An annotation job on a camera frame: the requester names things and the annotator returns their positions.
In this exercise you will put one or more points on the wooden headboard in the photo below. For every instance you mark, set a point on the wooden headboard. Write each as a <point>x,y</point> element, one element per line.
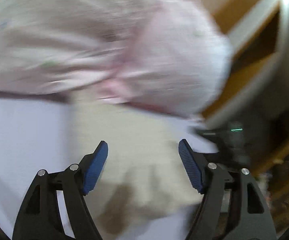
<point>251,101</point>

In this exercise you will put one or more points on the pink floral pillow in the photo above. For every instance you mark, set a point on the pink floral pillow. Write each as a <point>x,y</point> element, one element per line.
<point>167,56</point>

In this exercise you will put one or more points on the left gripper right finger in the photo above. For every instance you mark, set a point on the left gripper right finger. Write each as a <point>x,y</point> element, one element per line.
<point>248,213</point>

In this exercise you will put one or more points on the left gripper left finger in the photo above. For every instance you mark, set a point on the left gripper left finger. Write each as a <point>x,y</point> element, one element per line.
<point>39,216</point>

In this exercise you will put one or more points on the cream cable-knit sweater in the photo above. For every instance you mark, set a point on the cream cable-knit sweater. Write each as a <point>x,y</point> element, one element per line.
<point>143,178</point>

